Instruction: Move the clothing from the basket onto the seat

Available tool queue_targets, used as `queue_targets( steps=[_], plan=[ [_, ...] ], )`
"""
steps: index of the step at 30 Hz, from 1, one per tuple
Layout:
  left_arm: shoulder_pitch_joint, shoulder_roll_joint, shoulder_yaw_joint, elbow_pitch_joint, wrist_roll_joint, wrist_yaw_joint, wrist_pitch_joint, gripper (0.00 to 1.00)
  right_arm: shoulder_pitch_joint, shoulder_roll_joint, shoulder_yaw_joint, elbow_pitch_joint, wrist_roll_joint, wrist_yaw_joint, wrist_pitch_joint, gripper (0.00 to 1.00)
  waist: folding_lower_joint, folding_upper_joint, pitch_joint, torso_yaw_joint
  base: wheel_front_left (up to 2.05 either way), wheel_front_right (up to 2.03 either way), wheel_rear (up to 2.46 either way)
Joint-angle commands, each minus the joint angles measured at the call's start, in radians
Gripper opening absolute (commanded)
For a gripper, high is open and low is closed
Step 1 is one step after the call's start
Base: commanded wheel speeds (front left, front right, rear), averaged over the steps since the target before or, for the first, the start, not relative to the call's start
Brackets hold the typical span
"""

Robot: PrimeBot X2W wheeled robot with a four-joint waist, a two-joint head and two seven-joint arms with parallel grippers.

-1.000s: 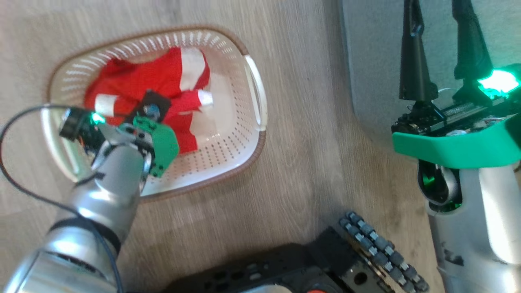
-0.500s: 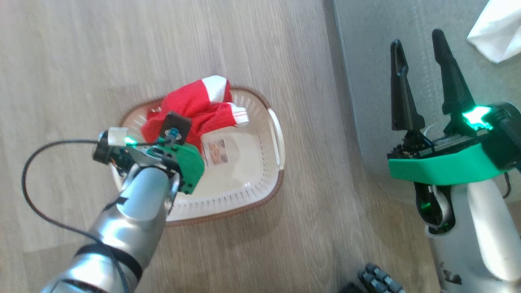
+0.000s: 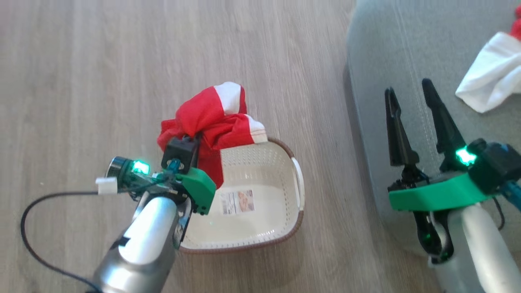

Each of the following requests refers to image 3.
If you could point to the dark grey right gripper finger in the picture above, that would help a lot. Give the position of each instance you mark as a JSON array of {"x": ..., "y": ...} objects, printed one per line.
[
  {"x": 399, "y": 134},
  {"x": 445, "y": 130}
]

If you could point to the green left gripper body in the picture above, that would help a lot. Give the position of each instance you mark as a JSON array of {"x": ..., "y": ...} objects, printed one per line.
[{"x": 197, "y": 187}]

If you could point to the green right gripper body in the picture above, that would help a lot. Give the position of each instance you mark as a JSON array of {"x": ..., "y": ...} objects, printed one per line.
[{"x": 435, "y": 193}]

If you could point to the red and white garment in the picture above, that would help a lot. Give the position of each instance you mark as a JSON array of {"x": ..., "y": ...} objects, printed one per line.
[{"x": 203, "y": 114}]

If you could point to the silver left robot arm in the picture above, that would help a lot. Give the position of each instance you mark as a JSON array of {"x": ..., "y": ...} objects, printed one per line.
[{"x": 142, "y": 240}]

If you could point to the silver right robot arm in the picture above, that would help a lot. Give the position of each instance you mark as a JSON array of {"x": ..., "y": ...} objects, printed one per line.
[{"x": 476, "y": 252}]

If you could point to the white and red cloth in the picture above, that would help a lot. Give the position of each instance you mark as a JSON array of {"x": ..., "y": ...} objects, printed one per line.
[{"x": 492, "y": 77}]

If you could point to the grey sofa cushion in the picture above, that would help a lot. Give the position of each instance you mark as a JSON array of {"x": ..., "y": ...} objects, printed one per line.
[{"x": 399, "y": 53}]

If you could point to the paper label in basket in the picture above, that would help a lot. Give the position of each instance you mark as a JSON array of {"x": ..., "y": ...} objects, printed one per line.
[{"x": 237, "y": 202}]

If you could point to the cream plastic laundry basket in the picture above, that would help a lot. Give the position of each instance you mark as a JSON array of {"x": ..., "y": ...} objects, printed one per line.
[{"x": 260, "y": 228}]

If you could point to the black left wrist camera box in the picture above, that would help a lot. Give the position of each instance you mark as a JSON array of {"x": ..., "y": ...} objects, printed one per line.
[{"x": 181, "y": 154}]

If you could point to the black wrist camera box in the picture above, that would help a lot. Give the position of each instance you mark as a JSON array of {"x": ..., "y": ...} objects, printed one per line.
[
  {"x": 181, "y": 154},
  {"x": 494, "y": 162}
]

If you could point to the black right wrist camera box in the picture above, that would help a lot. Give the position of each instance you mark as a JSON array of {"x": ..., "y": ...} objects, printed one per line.
[{"x": 494, "y": 162}]

